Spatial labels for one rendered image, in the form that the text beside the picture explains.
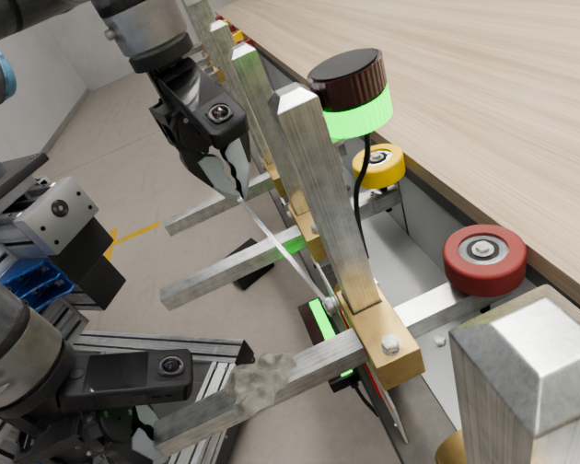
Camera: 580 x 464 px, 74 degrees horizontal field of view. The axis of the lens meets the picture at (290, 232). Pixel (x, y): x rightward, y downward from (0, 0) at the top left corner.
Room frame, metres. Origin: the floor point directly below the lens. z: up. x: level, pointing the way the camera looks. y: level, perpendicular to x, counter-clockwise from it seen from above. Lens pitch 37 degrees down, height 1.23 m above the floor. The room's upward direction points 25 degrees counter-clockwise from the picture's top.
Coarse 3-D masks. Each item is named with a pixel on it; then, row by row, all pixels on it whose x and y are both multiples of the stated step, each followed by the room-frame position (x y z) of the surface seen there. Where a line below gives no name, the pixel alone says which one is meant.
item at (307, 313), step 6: (306, 306) 0.47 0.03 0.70; (306, 312) 0.46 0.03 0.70; (306, 318) 0.45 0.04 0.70; (312, 318) 0.44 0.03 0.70; (312, 324) 0.43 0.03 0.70; (312, 330) 0.42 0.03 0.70; (318, 330) 0.41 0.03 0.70; (312, 336) 0.41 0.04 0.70; (318, 336) 0.40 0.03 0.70; (318, 342) 0.39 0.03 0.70; (336, 378) 0.32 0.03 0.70
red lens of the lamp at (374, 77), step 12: (372, 48) 0.31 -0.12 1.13; (360, 72) 0.27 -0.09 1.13; (372, 72) 0.27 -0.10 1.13; (384, 72) 0.28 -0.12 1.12; (312, 84) 0.29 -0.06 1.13; (324, 84) 0.28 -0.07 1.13; (336, 84) 0.27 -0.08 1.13; (348, 84) 0.27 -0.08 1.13; (360, 84) 0.27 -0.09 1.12; (372, 84) 0.27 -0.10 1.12; (384, 84) 0.28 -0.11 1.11; (324, 96) 0.28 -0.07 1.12; (336, 96) 0.28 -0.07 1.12; (348, 96) 0.27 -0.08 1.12; (360, 96) 0.27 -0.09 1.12; (372, 96) 0.27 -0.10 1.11; (324, 108) 0.29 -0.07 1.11; (336, 108) 0.28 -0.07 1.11
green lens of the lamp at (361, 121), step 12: (384, 96) 0.28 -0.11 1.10; (360, 108) 0.27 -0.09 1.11; (372, 108) 0.27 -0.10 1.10; (384, 108) 0.27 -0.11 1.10; (336, 120) 0.28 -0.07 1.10; (348, 120) 0.27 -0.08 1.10; (360, 120) 0.27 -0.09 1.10; (372, 120) 0.27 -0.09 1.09; (384, 120) 0.27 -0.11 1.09; (336, 132) 0.28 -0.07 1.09; (348, 132) 0.27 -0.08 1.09; (360, 132) 0.27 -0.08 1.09
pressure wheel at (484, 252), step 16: (448, 240) 0.29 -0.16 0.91; (464, 240) 0.28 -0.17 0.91; (480, 240) 0.27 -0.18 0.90; (496, 240) 0.26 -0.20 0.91; (512, 240) 0.25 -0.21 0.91; (448, 256) 0.27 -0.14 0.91; (464, 256) 0.26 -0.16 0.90; (480, 256) 0.25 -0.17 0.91; (496, 256) 0.25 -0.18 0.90; (512, 256) 0.24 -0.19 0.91; (448, 272) 0.26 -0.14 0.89; (464, 272) 0.24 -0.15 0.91; (480, 272) 0.23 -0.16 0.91; (496, 272) 0.23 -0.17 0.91; (512, 272) 0.22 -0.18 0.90; (464, 288) 0.24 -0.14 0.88; (480, 288) 0.23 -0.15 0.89; (496, 288) 0.22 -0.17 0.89; (512, 288) 0.22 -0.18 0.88
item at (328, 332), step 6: (312, 306) 0.47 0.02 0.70; (318, 306) 0.46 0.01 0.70; (318, 312) 0.45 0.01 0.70; (318, 318) 0.44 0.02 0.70; (324, 318) 0.43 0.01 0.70; (324, 324) 0.42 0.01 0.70; (330, 324) 0.41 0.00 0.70; (324, 330) 0.41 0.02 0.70; (330, 330) 0.40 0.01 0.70; (324, 336) 0.39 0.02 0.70; (330, 336) 0.39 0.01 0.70; (348, 372) 0.32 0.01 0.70
